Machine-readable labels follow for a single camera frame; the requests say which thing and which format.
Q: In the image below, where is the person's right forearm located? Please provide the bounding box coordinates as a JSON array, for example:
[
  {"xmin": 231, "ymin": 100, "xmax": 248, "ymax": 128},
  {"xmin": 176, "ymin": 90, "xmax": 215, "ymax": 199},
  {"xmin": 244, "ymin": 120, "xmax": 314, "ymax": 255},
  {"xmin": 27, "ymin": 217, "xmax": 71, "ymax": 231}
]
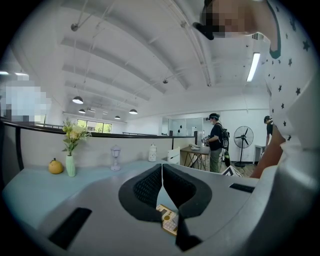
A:
[{"xmin": 249, "ymin": 124, "xmax": 287, "ymax": 180}]

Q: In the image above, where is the person's white star print shirt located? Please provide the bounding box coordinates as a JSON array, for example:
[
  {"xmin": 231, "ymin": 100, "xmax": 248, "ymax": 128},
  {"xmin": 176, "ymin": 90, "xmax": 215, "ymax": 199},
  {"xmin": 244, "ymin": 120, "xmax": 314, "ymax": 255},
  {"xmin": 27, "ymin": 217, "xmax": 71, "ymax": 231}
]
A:
[{"xmin": 259, "ymin": 0, "xmax": 320, "ymax": 163}]

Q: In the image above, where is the person's bare neck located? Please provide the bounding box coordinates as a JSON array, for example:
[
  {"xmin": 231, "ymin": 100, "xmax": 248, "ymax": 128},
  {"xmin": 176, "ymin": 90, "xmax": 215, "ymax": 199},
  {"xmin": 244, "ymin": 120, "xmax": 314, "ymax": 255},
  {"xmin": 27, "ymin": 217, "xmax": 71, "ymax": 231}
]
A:
[{"xmin": 249, "ymin": 0, "xmax": 280, "ymax": 55}]

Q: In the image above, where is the white cabinet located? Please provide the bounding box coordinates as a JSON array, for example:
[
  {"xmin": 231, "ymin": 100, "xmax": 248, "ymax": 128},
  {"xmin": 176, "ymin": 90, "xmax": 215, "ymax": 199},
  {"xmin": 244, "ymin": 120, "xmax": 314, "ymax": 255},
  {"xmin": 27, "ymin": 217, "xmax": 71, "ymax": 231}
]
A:
[{"xmin": 254, "ymin": 144, "xmax": 267, "ymax": 165}]

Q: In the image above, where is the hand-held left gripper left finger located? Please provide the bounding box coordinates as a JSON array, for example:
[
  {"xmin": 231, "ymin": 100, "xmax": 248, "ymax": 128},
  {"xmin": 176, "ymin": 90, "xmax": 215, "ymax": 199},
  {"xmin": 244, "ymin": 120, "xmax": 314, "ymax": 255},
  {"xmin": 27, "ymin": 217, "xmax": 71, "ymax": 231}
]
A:
[{"xmin": 37, "ymin": 163, "xmax": 176, "ymax": 256}]

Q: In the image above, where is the black standing fan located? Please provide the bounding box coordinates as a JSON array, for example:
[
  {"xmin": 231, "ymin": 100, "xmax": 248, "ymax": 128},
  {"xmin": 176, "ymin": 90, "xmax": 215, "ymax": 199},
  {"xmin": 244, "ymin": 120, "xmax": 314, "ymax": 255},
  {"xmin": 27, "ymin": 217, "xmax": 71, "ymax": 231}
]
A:
[{"xmin": 233, "ymin": 125, "xmax": 255, "ymax": 168}]

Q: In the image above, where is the wooden desk with black legs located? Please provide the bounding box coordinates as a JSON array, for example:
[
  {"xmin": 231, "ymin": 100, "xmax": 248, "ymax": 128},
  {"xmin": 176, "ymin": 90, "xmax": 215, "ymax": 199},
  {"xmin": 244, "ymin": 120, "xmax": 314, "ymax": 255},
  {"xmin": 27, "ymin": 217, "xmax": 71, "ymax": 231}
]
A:
[{"xmin": 179, "ymin": 145, "xmax": 212, "ymax": 172}]

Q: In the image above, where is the beige calculator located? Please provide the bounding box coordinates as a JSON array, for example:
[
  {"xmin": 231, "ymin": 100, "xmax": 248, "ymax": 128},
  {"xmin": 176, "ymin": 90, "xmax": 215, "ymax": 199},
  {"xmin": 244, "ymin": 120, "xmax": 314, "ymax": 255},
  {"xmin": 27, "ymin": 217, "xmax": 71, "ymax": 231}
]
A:
[{"xmin": 156, "ymin": 203, "xmax": 180, "ymax": 237}]

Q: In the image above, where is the black head camera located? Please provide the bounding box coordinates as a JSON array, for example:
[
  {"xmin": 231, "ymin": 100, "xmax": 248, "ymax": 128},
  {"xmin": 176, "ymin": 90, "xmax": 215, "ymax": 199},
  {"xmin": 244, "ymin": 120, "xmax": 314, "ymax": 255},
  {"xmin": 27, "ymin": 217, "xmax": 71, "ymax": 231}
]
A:
[{"xmin": 192, "ymin": 21, "xmax": 216, "ymax": 41}]

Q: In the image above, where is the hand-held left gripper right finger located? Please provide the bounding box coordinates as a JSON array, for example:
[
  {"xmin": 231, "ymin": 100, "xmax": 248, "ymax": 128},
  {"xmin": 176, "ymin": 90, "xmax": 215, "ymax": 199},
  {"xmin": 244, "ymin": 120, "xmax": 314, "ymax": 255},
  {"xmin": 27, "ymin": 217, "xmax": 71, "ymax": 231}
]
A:
[{"xmin": 162, "ymin": 163, "xmax": 258, "ymax": 252}]

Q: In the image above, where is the yellow fruit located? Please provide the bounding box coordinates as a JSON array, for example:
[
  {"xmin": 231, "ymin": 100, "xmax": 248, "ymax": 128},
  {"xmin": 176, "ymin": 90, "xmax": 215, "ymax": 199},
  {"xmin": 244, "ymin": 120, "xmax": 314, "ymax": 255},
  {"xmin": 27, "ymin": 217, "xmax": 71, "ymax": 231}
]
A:
[{"xmin": 48, "ymin": 157, "xmax": 64, "ymax": 175}]

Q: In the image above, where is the yellow flower bouquet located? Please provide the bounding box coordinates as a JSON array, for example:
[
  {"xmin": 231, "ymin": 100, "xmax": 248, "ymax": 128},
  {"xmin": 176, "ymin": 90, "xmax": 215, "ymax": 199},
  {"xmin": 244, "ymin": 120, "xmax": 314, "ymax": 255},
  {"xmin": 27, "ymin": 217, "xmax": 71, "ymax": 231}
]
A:
[{"xmin": 61, "ymin": 117, "xmax": 92, "ymax": 157}]

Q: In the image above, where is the ceiling tube light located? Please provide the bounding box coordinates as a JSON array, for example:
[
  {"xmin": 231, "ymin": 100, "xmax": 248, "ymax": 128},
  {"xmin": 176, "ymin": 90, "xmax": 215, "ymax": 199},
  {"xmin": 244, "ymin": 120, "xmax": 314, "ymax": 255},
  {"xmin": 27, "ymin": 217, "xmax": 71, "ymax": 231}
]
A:
[{"xmin": 246, "ymin": 51, "xmax": 261, "ymax": 83}]

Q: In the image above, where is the small lilac lantern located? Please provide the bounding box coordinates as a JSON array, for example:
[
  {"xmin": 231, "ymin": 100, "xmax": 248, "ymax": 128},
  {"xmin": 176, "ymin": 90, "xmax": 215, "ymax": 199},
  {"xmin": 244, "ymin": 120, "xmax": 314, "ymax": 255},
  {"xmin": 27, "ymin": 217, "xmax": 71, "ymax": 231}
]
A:
[{"xmin": 109, "ymin": 144, "xmax": 123, "ymax": 172}]

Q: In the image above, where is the white partition with black rail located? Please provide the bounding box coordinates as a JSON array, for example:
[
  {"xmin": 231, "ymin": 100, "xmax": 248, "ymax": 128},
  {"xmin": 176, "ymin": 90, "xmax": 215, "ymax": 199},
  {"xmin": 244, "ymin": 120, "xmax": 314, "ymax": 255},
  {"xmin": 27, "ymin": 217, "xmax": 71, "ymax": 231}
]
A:
[{"xmin": 0, "ymin": 117, "xmax": 198, "ymax": 176}]

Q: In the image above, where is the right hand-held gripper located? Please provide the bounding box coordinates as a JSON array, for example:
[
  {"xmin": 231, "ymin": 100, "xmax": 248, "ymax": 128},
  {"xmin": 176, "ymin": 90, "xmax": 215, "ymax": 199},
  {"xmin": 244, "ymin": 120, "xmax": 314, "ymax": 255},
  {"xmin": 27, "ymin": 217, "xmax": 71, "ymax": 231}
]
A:
[{"xmin": 221, "ymin": 166, "xmax": 245, "ymax": 178}]

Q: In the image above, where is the pale green vase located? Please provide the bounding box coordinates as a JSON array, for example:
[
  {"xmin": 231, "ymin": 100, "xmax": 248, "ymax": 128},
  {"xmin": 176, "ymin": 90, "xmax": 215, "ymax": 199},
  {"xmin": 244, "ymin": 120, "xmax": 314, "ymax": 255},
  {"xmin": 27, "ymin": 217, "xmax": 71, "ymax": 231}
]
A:
[{"xmin": 65, "ymin": 154, "xmax": 77, "ymax": 178}]

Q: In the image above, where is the white dotted jar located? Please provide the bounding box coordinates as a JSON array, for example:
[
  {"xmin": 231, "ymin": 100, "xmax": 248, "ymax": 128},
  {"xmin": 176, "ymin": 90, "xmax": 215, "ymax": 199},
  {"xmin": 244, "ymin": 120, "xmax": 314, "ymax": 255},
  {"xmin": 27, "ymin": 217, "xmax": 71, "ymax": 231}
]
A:
[{"xmin": 147, "ymin": 142, "xmax": 158, "ymax": 163}]

